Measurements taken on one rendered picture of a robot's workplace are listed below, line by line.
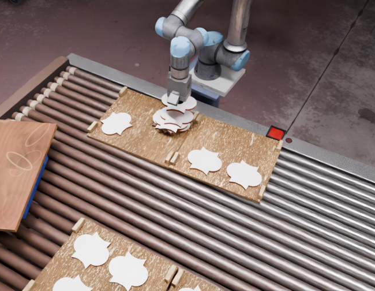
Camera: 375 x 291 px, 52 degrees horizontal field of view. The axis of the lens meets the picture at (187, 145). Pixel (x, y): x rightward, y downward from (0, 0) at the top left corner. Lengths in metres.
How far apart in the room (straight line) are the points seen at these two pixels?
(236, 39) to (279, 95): 1.62
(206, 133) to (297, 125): 1.57
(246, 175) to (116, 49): 2.49
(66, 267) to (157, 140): 0.66
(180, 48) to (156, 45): 2.41
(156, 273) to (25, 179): 0.60
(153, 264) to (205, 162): 0.49
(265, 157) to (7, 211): 1.05
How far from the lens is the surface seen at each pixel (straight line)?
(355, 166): 1.86
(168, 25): 1.63
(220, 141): 1.75
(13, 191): 1.57
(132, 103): 1.92
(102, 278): 1.44
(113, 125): 1.81
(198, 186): 1.62
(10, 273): 1.55
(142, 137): 1.76
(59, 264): 1.49
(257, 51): 3.91
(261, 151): 1.75
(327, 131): 3.29
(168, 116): 1.75
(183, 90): 1.60
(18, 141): 1.72
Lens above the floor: 2.26
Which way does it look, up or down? 50 degrees down
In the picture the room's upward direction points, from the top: 3 degrees clockwise
